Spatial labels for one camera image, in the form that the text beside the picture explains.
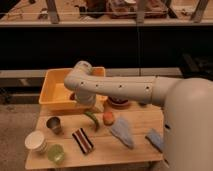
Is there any orange toy fruit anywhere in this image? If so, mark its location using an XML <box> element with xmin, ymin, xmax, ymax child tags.
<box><xmin>103</xmin><ymin>112</ymin><xmax>115</xmax><ymax>126</ymax></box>

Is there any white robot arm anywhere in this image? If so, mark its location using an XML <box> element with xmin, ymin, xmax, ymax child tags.
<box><xmin>64</xmin><ymin>61</ymin><xmax>213</xmax><ymax>171</ymax></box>

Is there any green plastic cup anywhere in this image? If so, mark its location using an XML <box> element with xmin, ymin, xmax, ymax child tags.
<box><xmin>47</xmin><ymin>144</ymin><xmax>65</xmax><ymax>164</ymax></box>

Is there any dark red bowl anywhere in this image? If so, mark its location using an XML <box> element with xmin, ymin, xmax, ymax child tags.
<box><xmin>107</xmin><ymin>97</ymin><xmax>130</xmax><ymax>107</ymax></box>

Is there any wooden table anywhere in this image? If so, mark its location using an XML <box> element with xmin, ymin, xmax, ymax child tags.
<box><xmin>25</xmin><ymin>102</ymin><xmax>163</xmax><ymax>170</ymax></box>

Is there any small metal cup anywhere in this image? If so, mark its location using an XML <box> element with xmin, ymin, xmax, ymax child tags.
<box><xmin>46</xmin><ymin>117</ymin><xmax>62</xmax><ymax>135</ymax></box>

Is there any large blue grey cloth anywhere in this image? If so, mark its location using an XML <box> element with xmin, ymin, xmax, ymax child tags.
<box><xmin>109</xmin><ymin>116</ymin><xmax>134</xmax><ymax>149</ymax></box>

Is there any yellow plastic tray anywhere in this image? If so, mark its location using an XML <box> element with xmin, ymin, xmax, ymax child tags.
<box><xmin>38</xmin><ymin>66</ymin><xmax>109</xmax><ymax>112</ymax></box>

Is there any green chili pepper toy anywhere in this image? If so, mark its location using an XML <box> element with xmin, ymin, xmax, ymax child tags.
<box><xmin>84</xmin><ymin>111</ymin><xmax>100</xmax><ymax>131</ymax></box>

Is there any brown object in tray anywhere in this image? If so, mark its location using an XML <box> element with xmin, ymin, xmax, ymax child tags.
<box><xmin>69</xmin><ymin>93</ymin><xmax>75</xmax><ymax>100</ymax></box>

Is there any white paper cup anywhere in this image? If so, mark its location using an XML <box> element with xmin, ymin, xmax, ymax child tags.
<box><xmin>25</xmin><ymin>131</ymin><xmax>47</xmax><ymax>154</ymax></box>

